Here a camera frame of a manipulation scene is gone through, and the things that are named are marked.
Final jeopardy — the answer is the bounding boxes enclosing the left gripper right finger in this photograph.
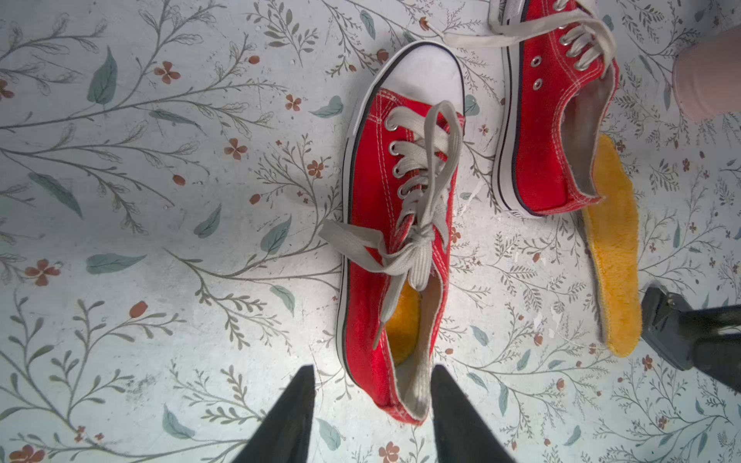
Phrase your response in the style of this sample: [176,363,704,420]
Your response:
[430,365,514,463]

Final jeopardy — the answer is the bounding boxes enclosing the yellow fleece insole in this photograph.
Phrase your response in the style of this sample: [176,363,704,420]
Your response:
[583,135,642,358]

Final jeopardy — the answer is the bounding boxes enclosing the red canvas sneaker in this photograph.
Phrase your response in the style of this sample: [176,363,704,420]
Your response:
[443,0,619,218]
[320,41,465,426]

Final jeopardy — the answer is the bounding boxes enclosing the pink pen cup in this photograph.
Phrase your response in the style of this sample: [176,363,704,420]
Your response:
[673,25,740,122]

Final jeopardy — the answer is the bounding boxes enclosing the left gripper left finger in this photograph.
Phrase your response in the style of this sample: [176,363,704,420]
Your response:
[233,365,316,463]

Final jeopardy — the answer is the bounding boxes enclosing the grey rectangular box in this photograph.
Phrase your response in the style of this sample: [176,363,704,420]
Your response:
[642,286,740,392]

